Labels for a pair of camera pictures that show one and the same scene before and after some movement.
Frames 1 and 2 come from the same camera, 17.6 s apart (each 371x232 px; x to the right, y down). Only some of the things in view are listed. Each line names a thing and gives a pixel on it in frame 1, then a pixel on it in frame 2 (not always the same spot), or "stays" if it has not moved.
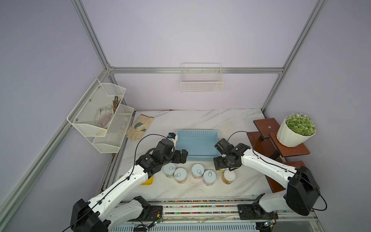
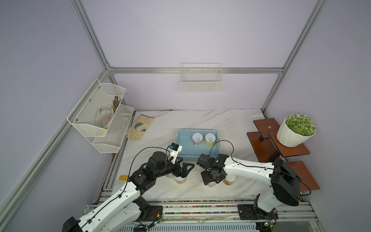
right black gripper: (221, 165) to (206, 178)
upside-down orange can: (228, 177) stays
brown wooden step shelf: (264, 141) stays
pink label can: (197, 170) to (197, 139)
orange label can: (180, 176) stays
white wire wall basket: (201, 77) stays
